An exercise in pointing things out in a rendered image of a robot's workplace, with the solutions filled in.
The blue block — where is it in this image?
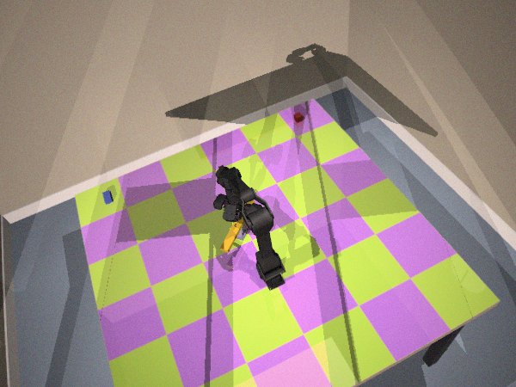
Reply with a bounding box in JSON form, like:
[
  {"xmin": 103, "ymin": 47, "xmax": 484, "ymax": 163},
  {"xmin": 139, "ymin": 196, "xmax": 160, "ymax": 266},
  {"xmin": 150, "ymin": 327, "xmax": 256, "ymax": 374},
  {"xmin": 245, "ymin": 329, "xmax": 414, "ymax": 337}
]
[{"xmin": 102, "ymin": 190, "xmax": 113, "ymax": 205}]

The orange bar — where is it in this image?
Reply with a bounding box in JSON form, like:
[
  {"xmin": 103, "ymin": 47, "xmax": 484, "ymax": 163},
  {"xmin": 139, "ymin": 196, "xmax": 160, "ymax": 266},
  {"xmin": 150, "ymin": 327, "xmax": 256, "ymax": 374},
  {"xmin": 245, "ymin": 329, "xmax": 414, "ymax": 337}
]
[{"xmin": 220, "ymin": 200, "xmax": 255, "ymax": 253}]

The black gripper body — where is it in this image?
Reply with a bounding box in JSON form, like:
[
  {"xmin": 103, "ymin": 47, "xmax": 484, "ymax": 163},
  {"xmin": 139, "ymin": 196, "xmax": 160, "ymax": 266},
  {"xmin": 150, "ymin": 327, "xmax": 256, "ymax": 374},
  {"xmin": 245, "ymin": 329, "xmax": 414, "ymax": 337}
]
[{"xmin": 213, "ymin": 193, "xmax": 262, "ymax": 215}]

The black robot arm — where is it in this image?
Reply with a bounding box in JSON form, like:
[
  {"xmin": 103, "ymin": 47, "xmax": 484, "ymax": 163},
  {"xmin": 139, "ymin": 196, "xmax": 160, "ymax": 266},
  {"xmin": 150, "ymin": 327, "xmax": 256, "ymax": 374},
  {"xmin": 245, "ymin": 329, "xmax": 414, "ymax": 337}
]
[{"xmin": 215, "ymin": 165, "xmax": 286, "ymax": 290}]

